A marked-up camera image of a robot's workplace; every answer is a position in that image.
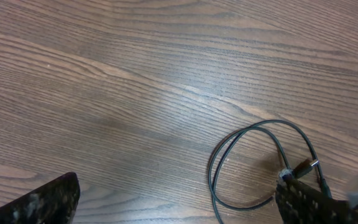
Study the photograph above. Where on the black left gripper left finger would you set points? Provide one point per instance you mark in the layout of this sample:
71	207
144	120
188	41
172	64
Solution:
53	203

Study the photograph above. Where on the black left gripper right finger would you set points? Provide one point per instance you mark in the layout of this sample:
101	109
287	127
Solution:
300	203

